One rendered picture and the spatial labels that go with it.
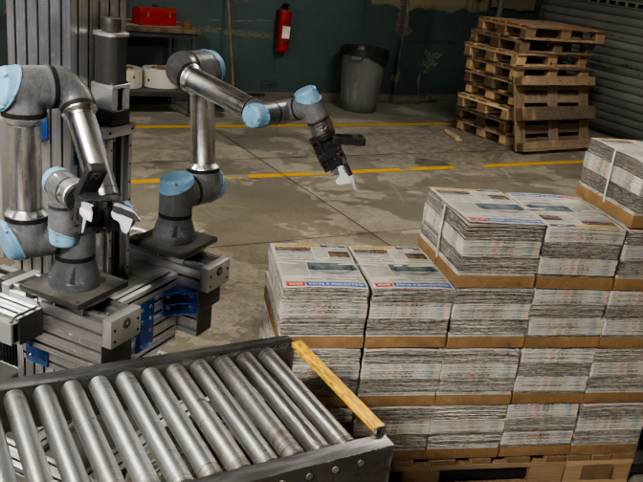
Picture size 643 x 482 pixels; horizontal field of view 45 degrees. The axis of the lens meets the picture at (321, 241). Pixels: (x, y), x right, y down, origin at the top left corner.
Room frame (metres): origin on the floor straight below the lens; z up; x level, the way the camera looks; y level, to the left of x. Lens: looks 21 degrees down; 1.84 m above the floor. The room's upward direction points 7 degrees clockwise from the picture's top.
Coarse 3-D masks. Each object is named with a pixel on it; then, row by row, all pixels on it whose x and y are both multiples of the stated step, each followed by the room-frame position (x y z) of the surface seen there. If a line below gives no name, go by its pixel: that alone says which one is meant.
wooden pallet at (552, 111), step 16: (512, 80) 8.41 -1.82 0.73; (528, 80) 8.36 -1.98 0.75; (544, 80) 8.50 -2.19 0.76; (560, 80) 8.65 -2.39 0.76; (576, 80) 8.80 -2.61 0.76; (592, 80) 8.97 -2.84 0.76; (528, 96) 8.49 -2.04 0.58; (544, 96) 8.64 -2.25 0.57; (560, 96) 8.78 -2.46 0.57; (576, 96) 8.94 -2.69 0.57; (512, 112) 8.33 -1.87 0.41; (528, 112) 8.27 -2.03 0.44; (544, 112) 8.42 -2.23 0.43; (560, 112) 8.56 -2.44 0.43; (576, 112) 8.72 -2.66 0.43; (592, 112) 8.88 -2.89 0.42; (528, 128) 8.40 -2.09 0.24; (544, 128) 8.55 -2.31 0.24; (560, 128) 8.69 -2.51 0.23; (576, 128) 8.85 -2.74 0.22; (528, 144) 8.18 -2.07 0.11; (544, 144) 8.33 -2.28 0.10; (560, 144) 8.47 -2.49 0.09; (576, 144) 8.62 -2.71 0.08
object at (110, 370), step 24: (288, 336) 1.95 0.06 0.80; (144, 360) 1.73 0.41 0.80; (168, 360) 1.75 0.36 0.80; (192, 360) 1.76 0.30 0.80; (288, 360) 1.91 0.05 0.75; (0, 384) 1.55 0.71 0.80; (24, 384) 1.56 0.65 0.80; (168, 384) 1.73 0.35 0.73; (0, 408) 1.52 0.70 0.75; (96, 408) 1.64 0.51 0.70
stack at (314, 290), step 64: (320, 256) 2.51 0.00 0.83; (384, 256) 2.58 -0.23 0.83; (320, 320) 2.26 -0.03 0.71; (384, 320) 2.31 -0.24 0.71; (448, 320) 2.41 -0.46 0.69; (512, 320) 2.43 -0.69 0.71; (576, 320) 2.48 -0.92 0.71; (320, 384) 2.27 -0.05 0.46; (384, 384) 2.32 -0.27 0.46; (448, 384) 2.38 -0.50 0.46; (512, 384) 2.44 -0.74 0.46; (576, 384) 2.49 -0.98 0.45; (448, 448) 2.39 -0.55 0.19
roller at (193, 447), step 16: (144, 384) 1.66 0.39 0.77; (160, 384) 1.63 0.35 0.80; (160, 400) 1.57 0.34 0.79; (176, 400) 1.57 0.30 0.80; (176, 416) 1.51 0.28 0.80; (176, 432) 1.46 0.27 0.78; (192, 432) 1.45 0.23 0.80; (192, 448) 1.40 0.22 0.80; (208, 448) 1.42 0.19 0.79; (192, 464) 1.37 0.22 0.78; (208, 464) 1.35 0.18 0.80
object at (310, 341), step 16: (272, 320) 2.38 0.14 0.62; (320, 400) 2.27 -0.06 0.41; (336, 400) 2.28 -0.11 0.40; (368, 400) 2.31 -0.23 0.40; (384, 400) 2.32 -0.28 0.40; (400, 400) 2.34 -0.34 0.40; (416, 400) 2.35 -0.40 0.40; (432, 400) 2.36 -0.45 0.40; (448, 400) 2.38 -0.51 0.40; (464, 400) 2.39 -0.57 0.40; (480, 400) 2.41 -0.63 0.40; (496, 400) 2.42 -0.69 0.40; (512, 400) 2.44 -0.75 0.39; (528, 400) 2.45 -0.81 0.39; (544, 400) 2.47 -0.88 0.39; (560, 400) 2.48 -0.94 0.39; (576, 400) 2.50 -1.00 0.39; (496, 448) 2.43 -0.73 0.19; (512, 448) 2.45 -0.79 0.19; (528, 448) 2.46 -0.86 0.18; (544, 448) 2.48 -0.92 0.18; (560, 448) 2.49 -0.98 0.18
